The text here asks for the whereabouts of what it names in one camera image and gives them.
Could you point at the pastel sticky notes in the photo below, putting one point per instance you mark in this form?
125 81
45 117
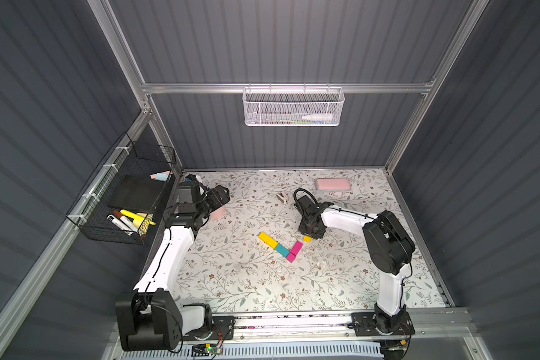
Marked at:
161 176

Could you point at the magenta long block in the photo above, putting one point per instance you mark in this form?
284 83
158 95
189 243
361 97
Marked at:
296 248

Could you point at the magenta small block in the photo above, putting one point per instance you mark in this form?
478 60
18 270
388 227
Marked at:
290 257

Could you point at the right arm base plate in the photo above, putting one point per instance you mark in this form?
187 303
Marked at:
372 323

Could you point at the white marker in basket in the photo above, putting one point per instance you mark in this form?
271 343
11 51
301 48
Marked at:
118 223

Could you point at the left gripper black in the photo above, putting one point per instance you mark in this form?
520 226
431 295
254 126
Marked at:
218 196

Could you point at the black wire basket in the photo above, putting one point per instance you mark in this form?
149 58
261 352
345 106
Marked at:
129 157

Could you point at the black notebook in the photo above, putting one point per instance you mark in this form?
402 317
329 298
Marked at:
136 194

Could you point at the white wire basket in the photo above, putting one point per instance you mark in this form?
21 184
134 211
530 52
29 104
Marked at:
284 106

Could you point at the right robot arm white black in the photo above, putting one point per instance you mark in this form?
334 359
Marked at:
389 246

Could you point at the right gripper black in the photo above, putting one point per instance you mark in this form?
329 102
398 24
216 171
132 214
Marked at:
311 223

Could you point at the white bottle in basket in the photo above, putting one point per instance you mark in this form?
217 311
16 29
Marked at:
318 118

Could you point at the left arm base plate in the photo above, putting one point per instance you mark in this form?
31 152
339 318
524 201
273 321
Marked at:
218 328

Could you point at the teal block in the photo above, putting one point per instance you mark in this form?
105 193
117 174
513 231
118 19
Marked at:
283 251

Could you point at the small green circuit board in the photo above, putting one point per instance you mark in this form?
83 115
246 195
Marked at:
205 350

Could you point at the yellow highlighter marker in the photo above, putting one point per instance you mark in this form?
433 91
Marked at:
138 219

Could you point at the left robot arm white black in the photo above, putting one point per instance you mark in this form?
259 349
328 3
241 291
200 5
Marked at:
148 317

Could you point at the pink pen cup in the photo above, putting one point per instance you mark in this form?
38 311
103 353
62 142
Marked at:
219 213

